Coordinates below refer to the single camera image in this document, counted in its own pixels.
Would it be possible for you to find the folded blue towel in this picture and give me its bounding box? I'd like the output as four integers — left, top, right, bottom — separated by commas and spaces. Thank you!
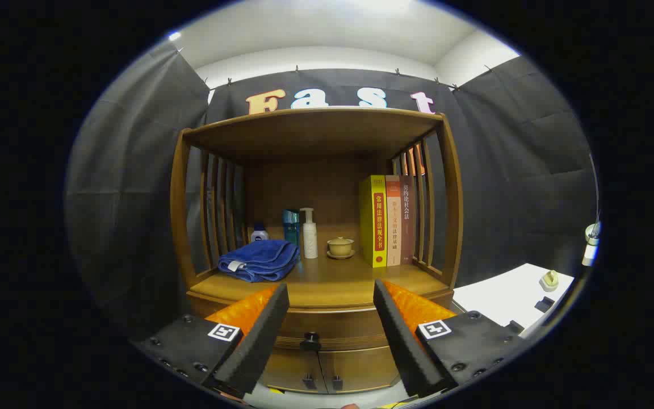
217, 239, 300, 283

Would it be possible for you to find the thick yellow book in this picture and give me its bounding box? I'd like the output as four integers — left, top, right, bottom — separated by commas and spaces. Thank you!
359, 174, 388, 268

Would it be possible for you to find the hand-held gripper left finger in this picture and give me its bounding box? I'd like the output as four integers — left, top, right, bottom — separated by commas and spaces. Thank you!
131, 283, 291, 399

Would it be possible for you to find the white wall device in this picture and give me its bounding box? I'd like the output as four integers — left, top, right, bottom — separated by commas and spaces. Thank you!
581, 223, 601, 268

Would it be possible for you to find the wooden cabinet door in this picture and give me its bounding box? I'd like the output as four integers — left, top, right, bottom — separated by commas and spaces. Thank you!
318, 345, 401, 394
259, 348, 322, 394

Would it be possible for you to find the brown book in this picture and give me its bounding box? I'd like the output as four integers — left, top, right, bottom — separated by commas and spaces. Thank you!
399, 174, 417, 265

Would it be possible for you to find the white pump bottle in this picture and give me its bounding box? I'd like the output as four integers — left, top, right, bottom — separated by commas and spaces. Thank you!
300, 207, 319, 260

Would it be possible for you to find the wooden cabinet with slatted sides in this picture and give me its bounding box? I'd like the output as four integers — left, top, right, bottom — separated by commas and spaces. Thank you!
169, 107, 465, 395

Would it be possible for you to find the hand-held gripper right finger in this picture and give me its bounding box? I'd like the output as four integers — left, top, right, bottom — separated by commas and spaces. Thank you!
372, 278, 526, 398

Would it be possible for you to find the wooden countertop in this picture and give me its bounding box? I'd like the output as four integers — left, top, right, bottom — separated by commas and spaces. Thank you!
188, 227, 454, 310

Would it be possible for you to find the white side cabinet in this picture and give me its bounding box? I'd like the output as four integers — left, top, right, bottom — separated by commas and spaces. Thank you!
452, 262, 576, 340

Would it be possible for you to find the beige lidded tea cup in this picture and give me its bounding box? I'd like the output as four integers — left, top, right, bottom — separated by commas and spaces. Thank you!
327, 237, 356, 260

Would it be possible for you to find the wooden drawer with black knob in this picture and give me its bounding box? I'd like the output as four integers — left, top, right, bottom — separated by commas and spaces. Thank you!
190, 293, 455, 353

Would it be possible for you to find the clear blue bottle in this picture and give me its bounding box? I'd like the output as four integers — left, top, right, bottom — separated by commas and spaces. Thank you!
282, 209, 301, 259

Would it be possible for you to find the orange and white book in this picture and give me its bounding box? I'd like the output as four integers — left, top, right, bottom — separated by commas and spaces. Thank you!
385, 175, 402, 266

